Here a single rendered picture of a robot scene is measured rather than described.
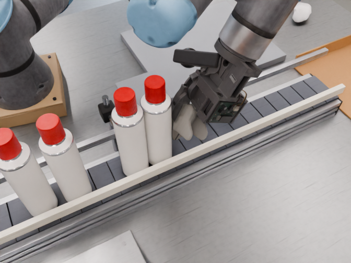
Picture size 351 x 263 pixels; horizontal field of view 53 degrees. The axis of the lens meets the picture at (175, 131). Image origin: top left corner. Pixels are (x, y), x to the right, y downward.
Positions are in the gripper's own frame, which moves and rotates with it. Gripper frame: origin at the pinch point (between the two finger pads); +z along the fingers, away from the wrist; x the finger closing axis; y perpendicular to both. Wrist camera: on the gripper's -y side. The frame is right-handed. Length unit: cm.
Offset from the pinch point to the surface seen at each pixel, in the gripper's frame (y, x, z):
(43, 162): -2.6, -22.1, 9.7
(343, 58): -8, 54, -19
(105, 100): -8.4, -11.6, 0.2
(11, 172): 2.8, -29.0, 5.4
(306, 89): -0.7, 33.1, -12.8
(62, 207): 4.4, -19.7, 13.6
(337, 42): -12, 53, -22
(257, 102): -2.7, 22.0, -6.4
